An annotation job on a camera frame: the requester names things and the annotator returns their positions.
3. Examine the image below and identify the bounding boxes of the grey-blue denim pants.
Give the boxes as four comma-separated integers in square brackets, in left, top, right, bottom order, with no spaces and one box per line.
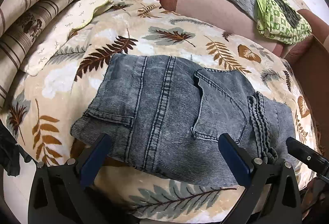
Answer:
[71,54,297,187]

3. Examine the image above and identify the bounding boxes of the leaf-patterned fleece blanket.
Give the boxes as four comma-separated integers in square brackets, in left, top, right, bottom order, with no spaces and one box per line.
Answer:
[0,0,320,223]

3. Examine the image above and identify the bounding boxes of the brown wooden headboard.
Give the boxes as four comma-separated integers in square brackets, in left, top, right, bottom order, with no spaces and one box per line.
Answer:
[285,8,329,152]

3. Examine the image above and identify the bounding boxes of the green patterned folded cloth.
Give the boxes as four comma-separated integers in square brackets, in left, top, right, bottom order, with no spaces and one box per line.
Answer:
[256,0,312,45]

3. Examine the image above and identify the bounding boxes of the cream patterned pillow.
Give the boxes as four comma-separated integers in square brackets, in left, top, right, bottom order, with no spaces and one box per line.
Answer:
[20,0,114,76]

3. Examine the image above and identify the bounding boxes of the pink bolster cushion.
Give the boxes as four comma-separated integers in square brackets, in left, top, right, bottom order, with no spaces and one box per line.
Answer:
[159,0,313,58]

